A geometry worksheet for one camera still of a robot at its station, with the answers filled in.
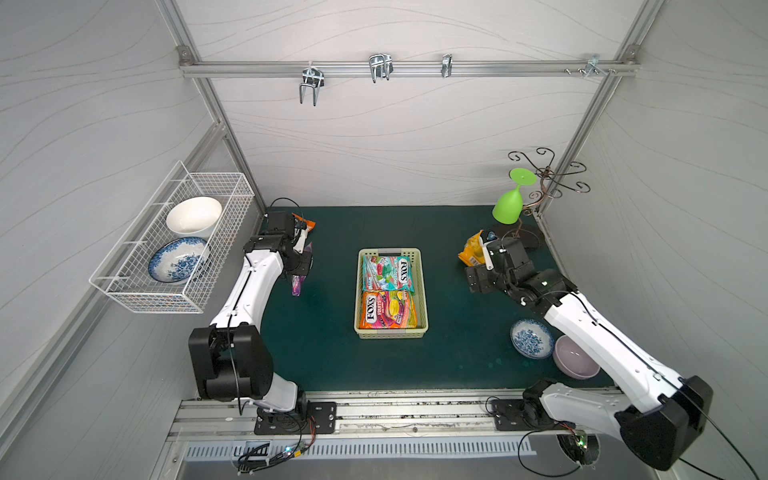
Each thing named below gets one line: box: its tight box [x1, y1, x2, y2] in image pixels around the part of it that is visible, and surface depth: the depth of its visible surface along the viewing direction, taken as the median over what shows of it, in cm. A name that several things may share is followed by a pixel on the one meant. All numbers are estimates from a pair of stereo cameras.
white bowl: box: [166, 196, 223, 236], surface depth 71 cm
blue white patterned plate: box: [148, 236, 211, 284], surface depth 65 cm
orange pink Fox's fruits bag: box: [359, 290, 417, 329], surface depth 90 cm
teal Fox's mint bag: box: [362, 255, 415, 293], surface depth 95 cm
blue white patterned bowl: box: [510, 318, 555, 360], surface depth 86 cm
